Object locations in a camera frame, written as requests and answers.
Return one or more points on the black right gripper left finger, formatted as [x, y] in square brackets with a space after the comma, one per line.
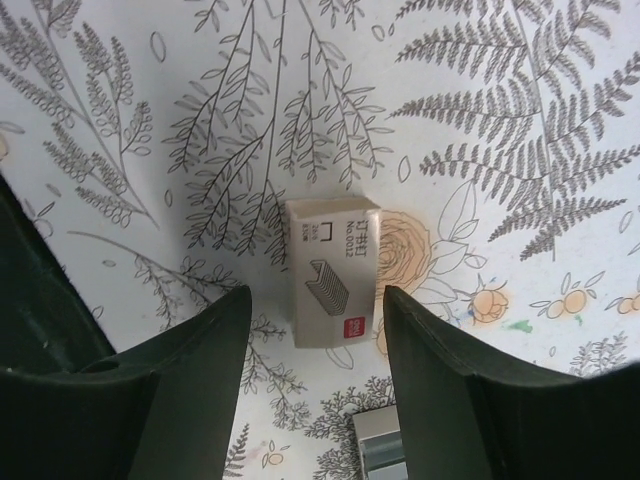
[163, 409]

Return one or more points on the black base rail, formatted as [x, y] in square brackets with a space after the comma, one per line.
[45, 325]

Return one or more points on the floral patterned table mat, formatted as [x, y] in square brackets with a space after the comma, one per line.
[154, 144]

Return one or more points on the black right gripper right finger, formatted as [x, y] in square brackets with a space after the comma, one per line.
[468, 410]

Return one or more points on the small staple box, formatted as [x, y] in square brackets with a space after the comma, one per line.
[333, 259]

